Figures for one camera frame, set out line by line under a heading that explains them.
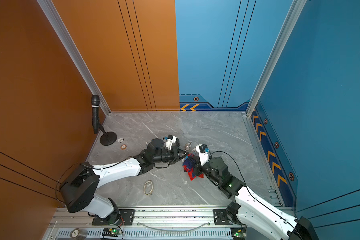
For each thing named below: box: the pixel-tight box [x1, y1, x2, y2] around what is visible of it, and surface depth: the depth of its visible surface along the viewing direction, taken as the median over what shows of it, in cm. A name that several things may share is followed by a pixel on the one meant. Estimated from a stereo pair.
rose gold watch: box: [184, 142, 192, 151], surface depth 101 cm
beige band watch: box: [143, 180, 153, 195], surface depth 84 cm
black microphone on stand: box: [91, 95, 118, 147], surface depth 89 cm
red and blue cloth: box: [182, 153, 204, 181], surface depth 75 cm
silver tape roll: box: [70, 228, 88, 240], surface depth 66 cm
